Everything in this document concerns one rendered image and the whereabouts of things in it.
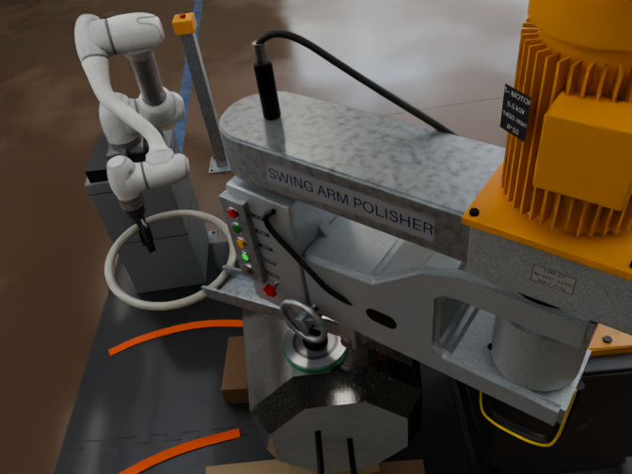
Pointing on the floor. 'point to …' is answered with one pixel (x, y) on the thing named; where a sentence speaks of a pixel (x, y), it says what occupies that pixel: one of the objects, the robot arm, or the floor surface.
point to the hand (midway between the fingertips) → (147, 242)
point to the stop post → (183, 26)
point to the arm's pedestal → (100, 191)
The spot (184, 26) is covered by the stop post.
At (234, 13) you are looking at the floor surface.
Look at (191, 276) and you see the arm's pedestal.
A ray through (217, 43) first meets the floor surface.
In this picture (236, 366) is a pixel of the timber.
